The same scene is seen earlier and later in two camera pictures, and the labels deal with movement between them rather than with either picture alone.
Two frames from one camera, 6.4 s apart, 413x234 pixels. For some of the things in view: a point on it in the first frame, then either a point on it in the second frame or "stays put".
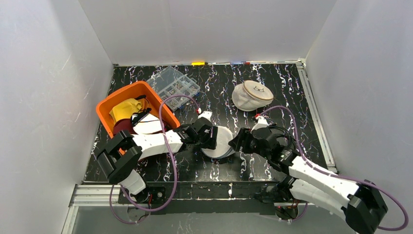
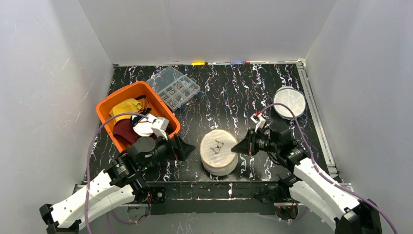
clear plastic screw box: x=169 y=82 stays put
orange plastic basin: x=142 y=88 stays put
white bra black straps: x=144 y=123 stays put
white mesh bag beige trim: x=251 y=95 → x=217 y=157
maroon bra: x=124 y=124 stays put
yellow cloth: x=123 y=109 stays put
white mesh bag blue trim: x=223 y=150 → x=292 y=98
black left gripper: x=208 y=135 → x=176 y=147
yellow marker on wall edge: x=199 y=63 stays put
